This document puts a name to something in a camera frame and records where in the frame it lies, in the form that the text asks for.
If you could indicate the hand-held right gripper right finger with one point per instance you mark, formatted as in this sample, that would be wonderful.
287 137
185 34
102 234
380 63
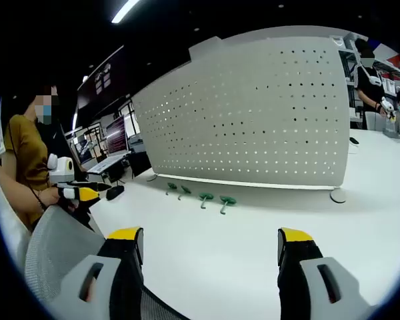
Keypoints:
296 283

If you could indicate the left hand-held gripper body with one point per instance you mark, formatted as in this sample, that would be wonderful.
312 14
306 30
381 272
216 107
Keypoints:
65 166

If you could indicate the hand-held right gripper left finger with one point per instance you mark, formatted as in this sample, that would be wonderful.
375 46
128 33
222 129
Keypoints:
120 276

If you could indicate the green hook assembly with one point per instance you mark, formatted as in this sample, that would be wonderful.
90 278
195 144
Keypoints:
171 186
228 200
206 196
186 190

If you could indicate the white perforated mounting plate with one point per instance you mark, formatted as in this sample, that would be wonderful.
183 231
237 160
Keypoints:
240 121

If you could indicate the person's left hand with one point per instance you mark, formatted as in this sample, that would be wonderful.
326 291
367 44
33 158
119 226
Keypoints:
50 197

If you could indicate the white keyboard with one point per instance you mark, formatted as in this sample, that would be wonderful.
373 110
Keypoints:
103 165

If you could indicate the light grey mesh chair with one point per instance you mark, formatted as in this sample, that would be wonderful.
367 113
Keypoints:
53 240

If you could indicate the computer monitor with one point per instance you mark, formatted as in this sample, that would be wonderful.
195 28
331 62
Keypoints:
116 135

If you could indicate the ceiling light strip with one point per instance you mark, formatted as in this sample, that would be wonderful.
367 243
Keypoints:
123 11

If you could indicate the metal shelf rack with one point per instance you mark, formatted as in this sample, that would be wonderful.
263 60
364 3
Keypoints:
348 66

